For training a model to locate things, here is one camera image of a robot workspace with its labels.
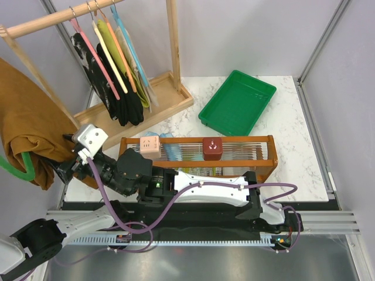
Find green velvet hanger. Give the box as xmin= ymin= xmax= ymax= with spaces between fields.
xmin=1 ymin=152 xmax=36 ymax=181

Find mustard brown trousers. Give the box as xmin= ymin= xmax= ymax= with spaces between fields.
xmin=1 ymin=60 xmax=77 ymax=190

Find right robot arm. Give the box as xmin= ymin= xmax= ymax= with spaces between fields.
xmin=49 ymin=141 xmax=289 ymax=231

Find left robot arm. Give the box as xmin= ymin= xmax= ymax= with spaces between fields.
xmin=1 ymin=206 xmax=129 ymax=280

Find orange hanger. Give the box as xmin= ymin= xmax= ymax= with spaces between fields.
xmin=93 ymin=1 xmax=137 ymax=94

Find pink hanger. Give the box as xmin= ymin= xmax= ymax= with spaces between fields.
xmin=70 ymin=7 xmax=120 ymax=100

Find cream hanger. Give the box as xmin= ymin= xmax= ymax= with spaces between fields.
xmin=93 ymin=1 xmax=136 ymax=94

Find blue hanger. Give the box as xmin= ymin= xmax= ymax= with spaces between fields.
xmin=110 ymin=4 xmax=149 ymax=87

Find wooden clothes rack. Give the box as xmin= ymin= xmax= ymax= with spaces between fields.
xmin=1 ymin=1 xmax=193 ymax=149

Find black white patterned garment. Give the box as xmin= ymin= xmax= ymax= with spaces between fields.
xmin=70 ymin=33 xmax=117 ymax=120

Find pink cube power socket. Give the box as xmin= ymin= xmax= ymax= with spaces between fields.
xmin=139 ymin=135 xmax=162 ymax=160

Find yellow-green garment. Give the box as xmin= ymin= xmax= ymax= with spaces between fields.
xmin=97 ymin=19 xmax=150 ymax=108

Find beige garment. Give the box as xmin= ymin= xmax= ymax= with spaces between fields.
xmin=115 ymin=27 xmax=159 ymax=112

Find red cube power socket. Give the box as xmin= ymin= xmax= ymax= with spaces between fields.
xmin=202 ymin=137 xmax=223 ymax=161

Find green plastic tray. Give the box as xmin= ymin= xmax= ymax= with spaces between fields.
xmin=198 ymin=70 xmax=277 ymax=136

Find brown wooden shelf rack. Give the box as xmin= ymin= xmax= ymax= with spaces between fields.
xmin=118 ymin=135 xmax=278 ymax=182

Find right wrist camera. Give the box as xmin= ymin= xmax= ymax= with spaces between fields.
xmin=72 ymin=124 xmax=108 ymax=164

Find grey cable duct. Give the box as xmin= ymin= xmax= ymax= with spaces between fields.
xmin=68 ymin=232 xmax=275 ymax=247

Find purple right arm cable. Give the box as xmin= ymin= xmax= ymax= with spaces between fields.
xmin=87 ymin=156 xmax=302 ymax=254

